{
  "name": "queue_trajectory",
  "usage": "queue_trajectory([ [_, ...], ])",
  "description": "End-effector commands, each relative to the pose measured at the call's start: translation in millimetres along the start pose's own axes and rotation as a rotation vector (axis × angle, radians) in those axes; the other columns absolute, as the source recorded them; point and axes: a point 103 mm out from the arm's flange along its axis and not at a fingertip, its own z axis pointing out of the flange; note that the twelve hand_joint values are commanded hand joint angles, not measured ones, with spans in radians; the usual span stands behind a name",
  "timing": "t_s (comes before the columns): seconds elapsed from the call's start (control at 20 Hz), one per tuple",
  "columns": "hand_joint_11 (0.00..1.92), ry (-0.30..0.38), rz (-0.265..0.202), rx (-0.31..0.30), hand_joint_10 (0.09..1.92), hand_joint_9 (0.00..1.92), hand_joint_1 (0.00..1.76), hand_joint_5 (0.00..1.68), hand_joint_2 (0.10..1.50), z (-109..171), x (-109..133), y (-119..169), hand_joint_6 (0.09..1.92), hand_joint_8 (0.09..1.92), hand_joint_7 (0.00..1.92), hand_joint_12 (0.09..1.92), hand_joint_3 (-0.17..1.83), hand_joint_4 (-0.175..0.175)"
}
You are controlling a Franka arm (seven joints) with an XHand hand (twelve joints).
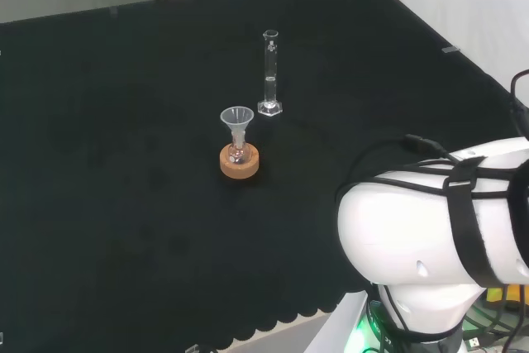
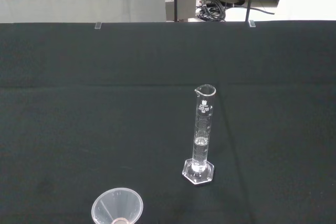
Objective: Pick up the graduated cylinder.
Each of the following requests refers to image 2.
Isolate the black bench cloth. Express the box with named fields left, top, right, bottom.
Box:
left=0, top=20, right=336, bottom=224

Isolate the clear plastic funnel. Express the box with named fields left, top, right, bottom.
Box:
left=91, top=187, right=144, bottom=224

